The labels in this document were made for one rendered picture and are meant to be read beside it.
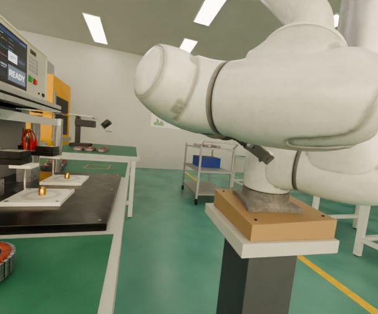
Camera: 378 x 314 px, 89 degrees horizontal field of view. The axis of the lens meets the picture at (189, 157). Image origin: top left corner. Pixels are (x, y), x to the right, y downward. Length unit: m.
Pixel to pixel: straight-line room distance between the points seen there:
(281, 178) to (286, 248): 0.19
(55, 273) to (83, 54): 6.25
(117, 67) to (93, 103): 1.22
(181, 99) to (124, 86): 5.95
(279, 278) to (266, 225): 0.25
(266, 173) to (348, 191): 0.20
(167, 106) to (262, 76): 0.12
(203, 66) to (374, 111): 0.18
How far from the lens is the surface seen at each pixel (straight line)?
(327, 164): 0.58
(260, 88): 0.22
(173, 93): 0.25
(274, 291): 0.81
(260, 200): 0.67
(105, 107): 6.13
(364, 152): 0.57
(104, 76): 6.29
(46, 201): 0.73
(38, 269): 0.48
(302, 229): 0.68
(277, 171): 0.62
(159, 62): 0.26
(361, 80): 0.22
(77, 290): 0.41
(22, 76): 0.97
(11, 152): 0.77
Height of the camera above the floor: 1.01
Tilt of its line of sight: 5 degrees down
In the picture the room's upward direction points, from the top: 5 degrees clockwise
